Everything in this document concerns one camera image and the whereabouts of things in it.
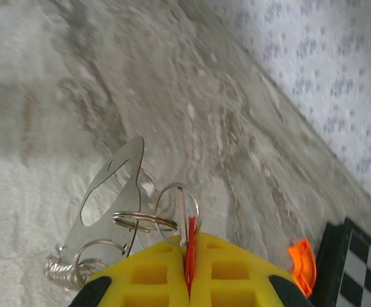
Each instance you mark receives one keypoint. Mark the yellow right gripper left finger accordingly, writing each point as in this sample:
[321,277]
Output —
[147,278]

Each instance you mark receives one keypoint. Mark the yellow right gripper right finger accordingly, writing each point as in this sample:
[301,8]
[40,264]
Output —
[230,278]

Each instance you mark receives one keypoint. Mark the red plastic tag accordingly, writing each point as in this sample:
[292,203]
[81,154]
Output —
[191,249]

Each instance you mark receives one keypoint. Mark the silver split keyring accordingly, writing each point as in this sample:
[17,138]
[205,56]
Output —
[131,214]
[176,184]
[99,240]

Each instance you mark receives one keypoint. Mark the silver key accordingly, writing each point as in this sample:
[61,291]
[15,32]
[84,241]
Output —
[181,217]

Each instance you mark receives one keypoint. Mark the silver metal opener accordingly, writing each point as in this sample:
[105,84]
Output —
[89,238]

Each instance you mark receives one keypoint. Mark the orange plastic piece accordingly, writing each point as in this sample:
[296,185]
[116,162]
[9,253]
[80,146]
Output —
[302,265]

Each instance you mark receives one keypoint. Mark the black folding chessboard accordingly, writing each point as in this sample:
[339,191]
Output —
[364,272]

